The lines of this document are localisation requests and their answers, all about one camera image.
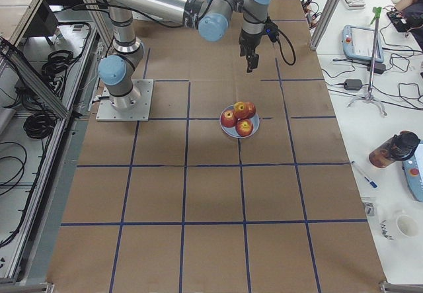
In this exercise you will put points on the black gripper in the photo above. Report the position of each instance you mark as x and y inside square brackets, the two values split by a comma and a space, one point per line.
[248, 43]

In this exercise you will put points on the red yellow apple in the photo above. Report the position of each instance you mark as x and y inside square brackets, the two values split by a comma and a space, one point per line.
[241, 110]

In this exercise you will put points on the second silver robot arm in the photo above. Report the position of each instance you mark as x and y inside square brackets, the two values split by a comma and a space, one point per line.
[210, 17]

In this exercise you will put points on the red apple on plate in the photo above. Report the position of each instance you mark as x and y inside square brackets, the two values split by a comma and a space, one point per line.
[228, 118]
[251, 109]
[244, 127]

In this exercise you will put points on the grey metal plate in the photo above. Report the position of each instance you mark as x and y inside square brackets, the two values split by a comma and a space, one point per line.
[231, 131]

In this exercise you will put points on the black power adapter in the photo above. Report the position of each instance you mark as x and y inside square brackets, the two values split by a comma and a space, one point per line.
[352, 84]

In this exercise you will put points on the blue teach pendant tablet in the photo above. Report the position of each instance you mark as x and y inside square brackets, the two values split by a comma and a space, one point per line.
[357, 42]

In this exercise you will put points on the green tipped reacher stick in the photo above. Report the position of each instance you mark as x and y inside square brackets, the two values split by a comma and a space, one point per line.
[369, 98]

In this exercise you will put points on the brown tinted water bottle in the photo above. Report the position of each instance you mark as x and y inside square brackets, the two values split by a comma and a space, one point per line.
[400, 147]

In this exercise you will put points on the blue white pen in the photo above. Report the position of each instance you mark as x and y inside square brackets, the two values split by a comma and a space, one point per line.
[369, 180]

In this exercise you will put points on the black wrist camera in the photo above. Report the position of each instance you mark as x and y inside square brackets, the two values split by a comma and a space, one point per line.
[272, 30]

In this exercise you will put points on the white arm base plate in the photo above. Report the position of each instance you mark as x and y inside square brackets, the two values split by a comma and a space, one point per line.
[133, 107]

